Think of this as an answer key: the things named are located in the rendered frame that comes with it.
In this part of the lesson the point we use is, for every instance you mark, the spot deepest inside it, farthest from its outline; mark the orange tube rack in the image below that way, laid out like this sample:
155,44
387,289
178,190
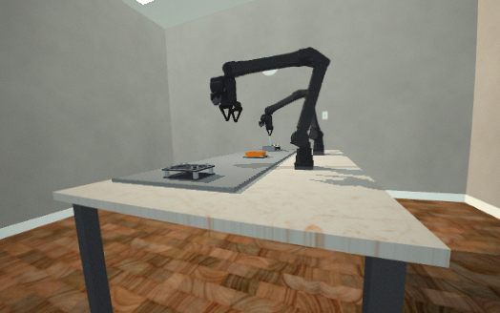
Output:
255,154

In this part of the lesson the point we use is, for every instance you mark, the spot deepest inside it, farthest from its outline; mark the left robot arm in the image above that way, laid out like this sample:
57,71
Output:
306,57

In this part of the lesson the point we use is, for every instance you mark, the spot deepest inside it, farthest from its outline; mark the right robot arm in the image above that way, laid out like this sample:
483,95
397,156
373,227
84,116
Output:
316,136

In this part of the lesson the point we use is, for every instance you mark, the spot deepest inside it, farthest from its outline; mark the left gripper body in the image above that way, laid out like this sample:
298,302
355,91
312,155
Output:
232,94

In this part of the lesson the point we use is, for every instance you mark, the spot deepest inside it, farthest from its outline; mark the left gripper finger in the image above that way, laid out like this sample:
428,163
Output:
236,110
230,107

